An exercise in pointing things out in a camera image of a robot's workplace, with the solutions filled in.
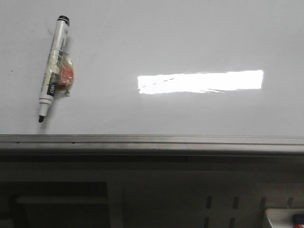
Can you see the white perforated metal panel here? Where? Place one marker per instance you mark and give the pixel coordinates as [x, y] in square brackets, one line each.
[146, 194]

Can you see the white whiteboard with aluminium frame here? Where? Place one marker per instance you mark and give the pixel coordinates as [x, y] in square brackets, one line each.
[157, 76]

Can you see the white whiteboard marker with tape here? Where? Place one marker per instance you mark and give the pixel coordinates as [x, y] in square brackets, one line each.
[59, 73]

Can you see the white box with blue item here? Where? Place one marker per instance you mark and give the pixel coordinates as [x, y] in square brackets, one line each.
[280, 218]

